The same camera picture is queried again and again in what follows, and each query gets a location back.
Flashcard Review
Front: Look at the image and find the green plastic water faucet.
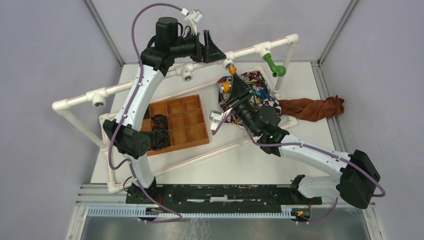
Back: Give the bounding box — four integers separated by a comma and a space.
262, 53, 287, 78

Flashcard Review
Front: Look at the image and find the comic print cloth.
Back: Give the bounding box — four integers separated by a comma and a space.
217, 71, 283, 117

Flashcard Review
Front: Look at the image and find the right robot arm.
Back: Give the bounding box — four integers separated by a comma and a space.
218, 73, 387, 209

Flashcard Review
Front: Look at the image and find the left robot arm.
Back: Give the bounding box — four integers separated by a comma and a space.
102, 17, 226, 204

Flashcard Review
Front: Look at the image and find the white slotted cable duct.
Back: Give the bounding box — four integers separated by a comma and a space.
87, 206, 295, 220

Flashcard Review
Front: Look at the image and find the wooden compartment tray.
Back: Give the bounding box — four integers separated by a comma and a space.
141, 94, 210, 156

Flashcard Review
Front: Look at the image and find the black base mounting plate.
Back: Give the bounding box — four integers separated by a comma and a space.
125, 184, 323, 215

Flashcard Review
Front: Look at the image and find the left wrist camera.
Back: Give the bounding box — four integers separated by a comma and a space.
180, 8, 203, 35

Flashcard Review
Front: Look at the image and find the dark patterned rolled cloth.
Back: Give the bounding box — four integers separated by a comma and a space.
148, 129, 171, 151

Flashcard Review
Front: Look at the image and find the brown cloth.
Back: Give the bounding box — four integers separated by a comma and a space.
278, 95, 345, 122

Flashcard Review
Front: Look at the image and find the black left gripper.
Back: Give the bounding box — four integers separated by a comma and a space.
171, 30, 226, 64

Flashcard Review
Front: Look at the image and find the white pvc pipe frame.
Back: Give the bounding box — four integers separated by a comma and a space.
51, 33, 300, 195

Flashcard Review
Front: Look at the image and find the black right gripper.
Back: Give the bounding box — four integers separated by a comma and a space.
222, 72, 260, 137

